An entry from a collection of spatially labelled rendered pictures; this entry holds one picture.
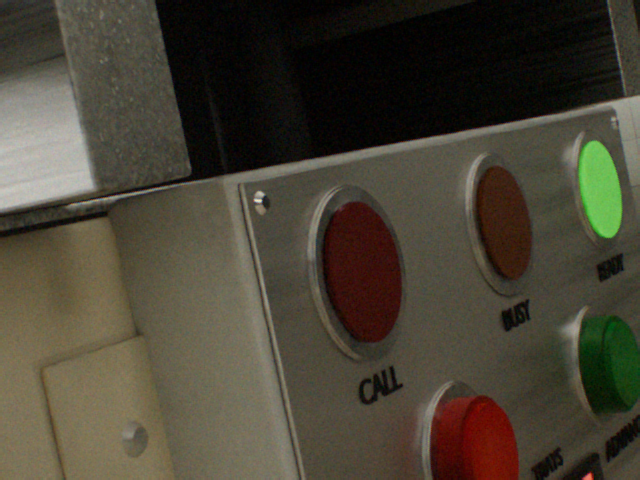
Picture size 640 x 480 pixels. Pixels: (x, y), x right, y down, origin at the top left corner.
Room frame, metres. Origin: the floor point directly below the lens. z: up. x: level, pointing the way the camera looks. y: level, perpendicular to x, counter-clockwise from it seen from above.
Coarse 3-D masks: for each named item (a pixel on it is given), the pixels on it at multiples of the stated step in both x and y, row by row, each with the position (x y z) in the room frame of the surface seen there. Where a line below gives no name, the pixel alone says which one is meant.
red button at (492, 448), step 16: (464, 400) 0.31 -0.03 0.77; (480, 400) 0.31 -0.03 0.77; (448, 416) 0.31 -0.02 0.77; (464, 416) 0.31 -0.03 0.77; (480, 416) 0.31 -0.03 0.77; (496, 416) 0.32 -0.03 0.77; (448, 432) 0.30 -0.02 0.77; (464, 432) 0.30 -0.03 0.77; (480, 432) 0.31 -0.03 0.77; (496, 432) 0.31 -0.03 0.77; (512, 432) 0.32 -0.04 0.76; (448, 448) 0.30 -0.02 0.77; (464, 448) 0.30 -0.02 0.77; (480, 448) 0.31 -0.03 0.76; (496, 448) 0.31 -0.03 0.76; (512, 448) 0.32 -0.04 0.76; (448, 464) 0.30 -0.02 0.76; (464, 464) 0.30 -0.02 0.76; (480, 464) 0.30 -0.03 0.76; (496, 464) 0.31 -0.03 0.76; (512, 464) 0.32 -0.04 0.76
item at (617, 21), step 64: (384, 0) 0.52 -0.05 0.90; (448, 0) 0.50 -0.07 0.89; (512, 0) 0.49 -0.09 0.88; (576, 0) 0.48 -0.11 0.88; (192, 64) 0.57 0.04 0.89; (320, 64) 0.54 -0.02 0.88; (384, 64) 0.52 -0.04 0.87; (448, 64) 0.51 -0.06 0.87; (512, 64) 0.49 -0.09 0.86; (576, 64) 0.48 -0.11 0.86; (192, 128) 0.57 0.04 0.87; (320, 128) 0.54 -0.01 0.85; (384, 128) 0.52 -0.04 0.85; (448, 128) 0.51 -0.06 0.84
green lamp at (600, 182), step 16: (592, 144) 0.42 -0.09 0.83; (592, 160) 0.42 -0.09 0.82; (608, 160) 0.43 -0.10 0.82; (592, 176) 0.42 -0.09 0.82; (608, 176) 0.43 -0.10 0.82; (592, 192) 0.42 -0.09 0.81; (608, 192) 0.43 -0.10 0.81; (592, 208) 0.41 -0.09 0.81; (608, 208) 0.43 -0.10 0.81; (608, 224) 0.42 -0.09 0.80
